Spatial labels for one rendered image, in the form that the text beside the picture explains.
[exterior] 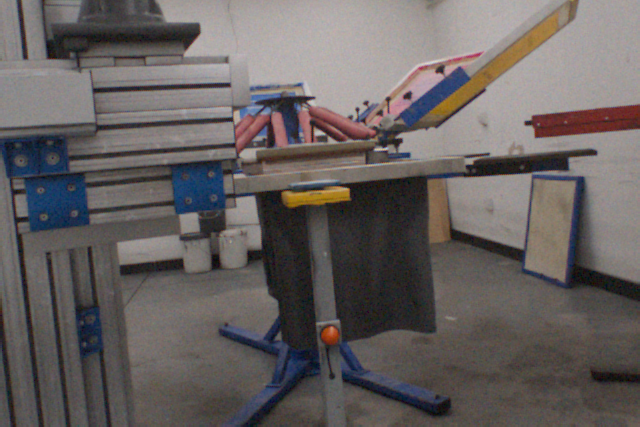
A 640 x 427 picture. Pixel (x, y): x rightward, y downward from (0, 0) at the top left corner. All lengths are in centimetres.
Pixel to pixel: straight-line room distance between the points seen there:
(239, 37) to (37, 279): 524
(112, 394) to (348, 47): 540
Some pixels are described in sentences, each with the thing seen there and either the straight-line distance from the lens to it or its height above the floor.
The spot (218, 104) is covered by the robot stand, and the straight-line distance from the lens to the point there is 104.
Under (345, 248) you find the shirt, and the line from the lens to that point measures 156.
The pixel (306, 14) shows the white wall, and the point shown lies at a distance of 638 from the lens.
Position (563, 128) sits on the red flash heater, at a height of 104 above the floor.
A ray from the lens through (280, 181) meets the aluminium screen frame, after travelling 142.
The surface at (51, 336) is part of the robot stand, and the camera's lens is 124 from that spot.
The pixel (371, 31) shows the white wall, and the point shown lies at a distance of 647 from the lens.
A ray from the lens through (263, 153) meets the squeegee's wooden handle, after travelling 198.
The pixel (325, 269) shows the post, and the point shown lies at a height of 78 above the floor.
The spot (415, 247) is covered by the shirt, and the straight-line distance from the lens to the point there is 160.
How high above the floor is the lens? 103
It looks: 3 degrees down
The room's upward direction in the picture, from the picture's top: 5 degrees counter-clockwise
